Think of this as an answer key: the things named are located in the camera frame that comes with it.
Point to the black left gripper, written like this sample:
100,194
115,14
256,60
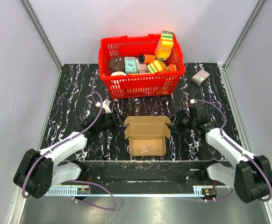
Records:
120,118

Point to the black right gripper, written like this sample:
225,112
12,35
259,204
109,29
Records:
179,114

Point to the brown cardboard box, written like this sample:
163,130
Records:
143,130

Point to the small clear plastic packet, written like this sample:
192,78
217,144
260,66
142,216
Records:
145,149

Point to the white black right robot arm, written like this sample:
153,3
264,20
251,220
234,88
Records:
250,176

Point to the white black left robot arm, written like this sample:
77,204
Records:
40,170

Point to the pink small food box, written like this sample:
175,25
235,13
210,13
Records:
141,67

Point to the teal small carton box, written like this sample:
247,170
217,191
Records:
130,65

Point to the tall orange sponge box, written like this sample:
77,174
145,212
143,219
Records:
164,46

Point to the white wrapped tissue pack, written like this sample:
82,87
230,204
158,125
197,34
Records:
200,77

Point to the white round lid container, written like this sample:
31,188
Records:
118,73

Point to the orange snack packet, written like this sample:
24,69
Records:
171,67

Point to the yellow green sponge pack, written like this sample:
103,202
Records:
156,66

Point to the red plastic shopping basket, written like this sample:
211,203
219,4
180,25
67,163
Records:
144,84

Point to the brown round chocolate cake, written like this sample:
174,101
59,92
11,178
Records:
116,63

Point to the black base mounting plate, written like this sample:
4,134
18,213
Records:
186,173

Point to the orange cylindrical can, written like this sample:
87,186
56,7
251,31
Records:
146,59

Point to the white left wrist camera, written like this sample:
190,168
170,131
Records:
105,105

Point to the aluminium frame rail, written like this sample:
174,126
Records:
85,188

